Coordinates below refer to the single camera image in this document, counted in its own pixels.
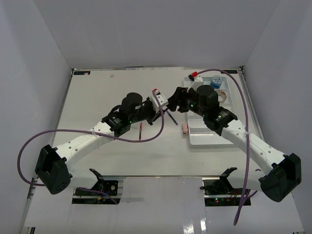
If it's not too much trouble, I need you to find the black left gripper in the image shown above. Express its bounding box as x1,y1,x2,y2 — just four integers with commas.
129,97,165,125

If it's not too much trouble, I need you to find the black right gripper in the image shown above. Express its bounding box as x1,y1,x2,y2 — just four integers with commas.
166,87,207,118

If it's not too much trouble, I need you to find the brown packing tape roll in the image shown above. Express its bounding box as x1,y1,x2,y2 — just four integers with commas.
216,90,227,103

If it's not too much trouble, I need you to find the blue tape roll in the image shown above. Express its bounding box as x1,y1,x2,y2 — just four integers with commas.
210,75,223,89

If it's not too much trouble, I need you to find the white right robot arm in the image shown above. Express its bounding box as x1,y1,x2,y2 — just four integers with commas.
167,85,302,202

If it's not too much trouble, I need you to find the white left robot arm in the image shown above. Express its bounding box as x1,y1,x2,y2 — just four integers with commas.
35,90,168,195

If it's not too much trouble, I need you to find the purple pen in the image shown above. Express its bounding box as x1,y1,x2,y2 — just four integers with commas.
166,110,178,125

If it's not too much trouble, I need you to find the red pen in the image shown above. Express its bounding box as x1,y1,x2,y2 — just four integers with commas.
139,122,142,141

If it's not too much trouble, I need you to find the pink white eraser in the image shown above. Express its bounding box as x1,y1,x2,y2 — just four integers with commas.
182,123,188,136

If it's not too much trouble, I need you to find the right black table label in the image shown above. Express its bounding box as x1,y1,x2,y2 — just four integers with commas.
225,70,238,74

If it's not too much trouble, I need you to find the black table label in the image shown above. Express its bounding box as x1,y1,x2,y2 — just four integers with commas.
74,71,91,76
225,70,238,74

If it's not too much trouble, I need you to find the left black table label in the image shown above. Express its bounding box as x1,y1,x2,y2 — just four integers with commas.
74,71,91,76

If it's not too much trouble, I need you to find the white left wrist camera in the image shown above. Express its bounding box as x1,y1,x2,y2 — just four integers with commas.
150,89,169,113

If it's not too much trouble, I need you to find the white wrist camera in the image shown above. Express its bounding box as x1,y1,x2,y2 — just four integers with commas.
150,89,169,113
187,72,204,92

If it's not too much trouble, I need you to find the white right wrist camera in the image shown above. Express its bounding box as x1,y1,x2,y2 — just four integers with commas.
187,72,204,92

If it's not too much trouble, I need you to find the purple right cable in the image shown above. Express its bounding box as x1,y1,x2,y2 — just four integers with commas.
196,69,253,226

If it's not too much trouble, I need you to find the purple cable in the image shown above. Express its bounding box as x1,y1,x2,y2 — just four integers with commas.
196,69,253,226
18,90,165,205

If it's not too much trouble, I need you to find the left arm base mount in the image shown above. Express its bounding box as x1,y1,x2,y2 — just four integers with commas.
72,169,121,205

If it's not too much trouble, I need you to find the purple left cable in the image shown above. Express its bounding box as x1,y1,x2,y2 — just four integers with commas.
18,90,165,205

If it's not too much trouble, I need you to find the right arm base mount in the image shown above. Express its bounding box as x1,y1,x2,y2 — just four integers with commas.
199,167,242,207

